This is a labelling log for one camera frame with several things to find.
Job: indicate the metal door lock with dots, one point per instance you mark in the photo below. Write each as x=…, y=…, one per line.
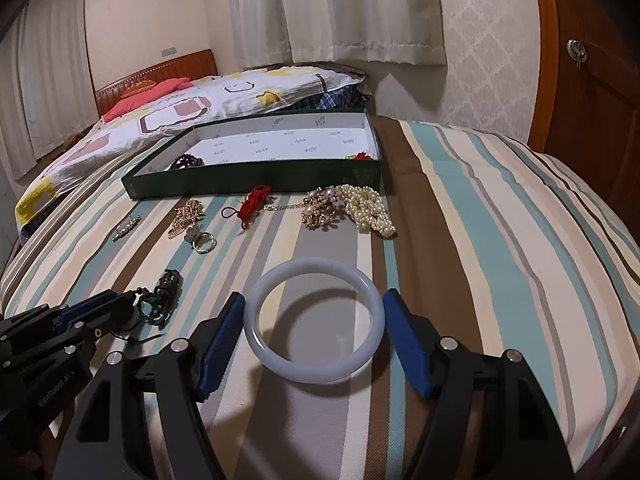
x=576, y=50

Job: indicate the silver bar hair clip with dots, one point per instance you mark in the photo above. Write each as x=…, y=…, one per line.
x=126, y=227

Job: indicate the bed with patterned quilt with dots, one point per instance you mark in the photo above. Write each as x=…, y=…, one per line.
x=225, y=97

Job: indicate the wide white curtain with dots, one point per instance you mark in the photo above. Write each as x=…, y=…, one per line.
x=340, y=10

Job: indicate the wall outlet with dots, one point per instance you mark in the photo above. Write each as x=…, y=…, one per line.
x=169, y=50

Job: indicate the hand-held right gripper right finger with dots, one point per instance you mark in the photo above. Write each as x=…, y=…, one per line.
x=407, y=345

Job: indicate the wooden door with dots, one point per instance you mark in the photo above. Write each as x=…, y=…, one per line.
x=600, y=125

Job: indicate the red and yellow charm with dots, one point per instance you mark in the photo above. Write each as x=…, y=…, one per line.
x=360, y=157

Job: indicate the wooden headboard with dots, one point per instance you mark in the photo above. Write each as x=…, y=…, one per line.
x=150, y=67

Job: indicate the white jade bangle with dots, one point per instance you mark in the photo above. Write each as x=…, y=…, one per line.
x=260, y=355

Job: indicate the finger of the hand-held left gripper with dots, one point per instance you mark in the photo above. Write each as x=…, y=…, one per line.
x=75, y=340
x=95, y=302

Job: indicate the narrow white curtain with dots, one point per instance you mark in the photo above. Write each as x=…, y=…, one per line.
x=50, y=85

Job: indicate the orange cushion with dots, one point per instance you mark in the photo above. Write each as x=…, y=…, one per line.
x=134, y=89

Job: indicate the dark green shallow box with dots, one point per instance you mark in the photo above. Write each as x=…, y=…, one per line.
x=250, y=180

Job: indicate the gold leaf brooch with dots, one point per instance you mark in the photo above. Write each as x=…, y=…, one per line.
x=185, y=217

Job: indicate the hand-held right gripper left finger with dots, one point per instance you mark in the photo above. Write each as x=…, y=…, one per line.
x=220, y=345

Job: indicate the blue plaid sheet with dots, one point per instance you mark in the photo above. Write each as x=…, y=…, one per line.
x=330, y=100

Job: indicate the red pillow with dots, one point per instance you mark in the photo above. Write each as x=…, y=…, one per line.
x=145, y=97

